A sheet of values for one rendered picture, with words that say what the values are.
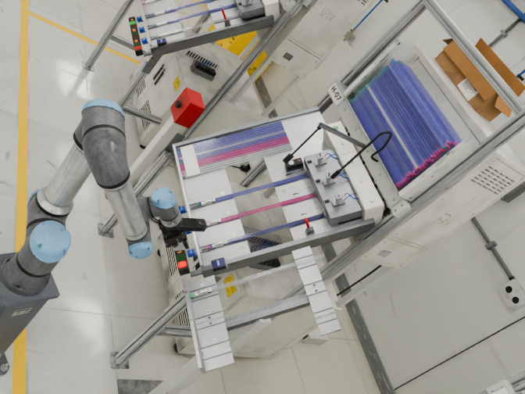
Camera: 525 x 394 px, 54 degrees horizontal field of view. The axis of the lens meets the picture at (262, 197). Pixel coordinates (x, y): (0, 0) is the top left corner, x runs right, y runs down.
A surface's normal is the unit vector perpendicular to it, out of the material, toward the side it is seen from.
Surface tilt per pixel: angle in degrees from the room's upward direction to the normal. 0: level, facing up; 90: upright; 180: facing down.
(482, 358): 90
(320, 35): 90
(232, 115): 90
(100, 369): 0
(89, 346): 0
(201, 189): 46
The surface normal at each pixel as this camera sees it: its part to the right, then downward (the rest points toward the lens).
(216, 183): -0.09, -0.59
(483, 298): -0.73, -0.25
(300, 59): 0.26, 0.76
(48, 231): 0.65, -0.50
